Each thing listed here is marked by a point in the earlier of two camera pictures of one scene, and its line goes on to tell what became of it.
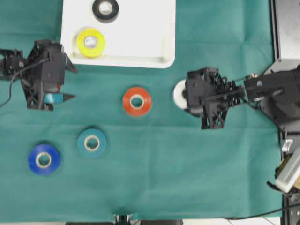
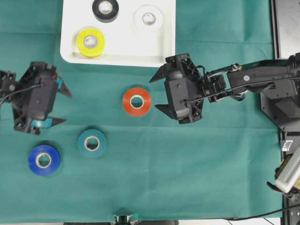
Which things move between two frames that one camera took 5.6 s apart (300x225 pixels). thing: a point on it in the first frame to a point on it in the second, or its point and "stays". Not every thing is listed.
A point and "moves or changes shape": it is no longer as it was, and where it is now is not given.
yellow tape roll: (90, 43) stays
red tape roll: (134, 110) stays
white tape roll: (178, 99) moves or changes shape
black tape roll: (105, 11) stays
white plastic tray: (138, 33) stays
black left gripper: (45, 73) to (34, 96)
